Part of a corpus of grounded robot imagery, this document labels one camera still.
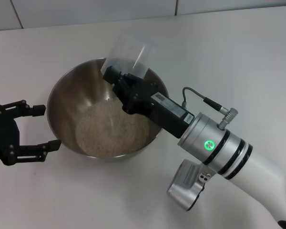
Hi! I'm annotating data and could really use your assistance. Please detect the white rice grains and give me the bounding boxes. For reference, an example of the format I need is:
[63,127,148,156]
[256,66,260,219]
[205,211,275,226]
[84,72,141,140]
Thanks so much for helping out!
[75,99,151,158]

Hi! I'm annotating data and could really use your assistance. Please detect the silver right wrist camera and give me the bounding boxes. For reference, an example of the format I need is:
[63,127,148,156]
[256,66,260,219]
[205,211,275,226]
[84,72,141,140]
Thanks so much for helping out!
[166,159,215,212]

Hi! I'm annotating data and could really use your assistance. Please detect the stainless steel mixing bowl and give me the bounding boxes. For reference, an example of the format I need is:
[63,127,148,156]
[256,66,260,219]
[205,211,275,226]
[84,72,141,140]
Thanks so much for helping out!
[46,57,170,161]

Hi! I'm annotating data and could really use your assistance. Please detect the clear plastic cup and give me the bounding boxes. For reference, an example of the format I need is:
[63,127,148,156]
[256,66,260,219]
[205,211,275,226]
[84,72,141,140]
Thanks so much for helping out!
[101,31,155,81]

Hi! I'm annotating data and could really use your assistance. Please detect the right gripper cable with plug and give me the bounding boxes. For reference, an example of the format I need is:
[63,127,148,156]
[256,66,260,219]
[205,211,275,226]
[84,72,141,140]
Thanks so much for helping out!
[181,87,239,131]

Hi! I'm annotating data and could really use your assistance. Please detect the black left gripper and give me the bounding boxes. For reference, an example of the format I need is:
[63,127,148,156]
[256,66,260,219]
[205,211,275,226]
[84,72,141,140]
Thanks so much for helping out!
[0,99,62,167]

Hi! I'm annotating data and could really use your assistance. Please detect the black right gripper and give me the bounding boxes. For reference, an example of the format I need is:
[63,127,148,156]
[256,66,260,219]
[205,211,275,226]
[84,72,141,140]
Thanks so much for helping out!
[102,65,195,139]

